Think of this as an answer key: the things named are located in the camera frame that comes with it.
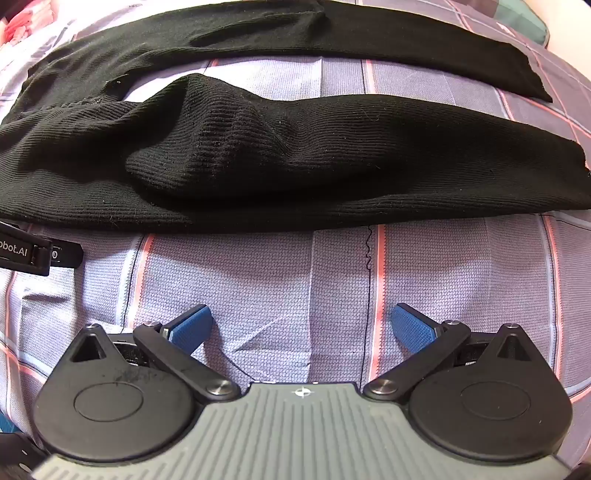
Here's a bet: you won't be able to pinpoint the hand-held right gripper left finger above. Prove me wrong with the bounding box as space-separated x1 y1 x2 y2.
68 304 241 401

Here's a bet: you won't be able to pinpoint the plaid lavender bed sheet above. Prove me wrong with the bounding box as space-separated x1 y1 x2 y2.
0 0 591 480

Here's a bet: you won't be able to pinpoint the teal patterned pillow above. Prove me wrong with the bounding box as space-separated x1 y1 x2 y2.
505 0 551 48

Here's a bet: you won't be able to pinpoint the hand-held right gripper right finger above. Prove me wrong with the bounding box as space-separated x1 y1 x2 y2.
363 303 533 401

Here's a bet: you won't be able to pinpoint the black knit pants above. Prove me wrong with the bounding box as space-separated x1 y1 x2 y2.
0 0 591 234

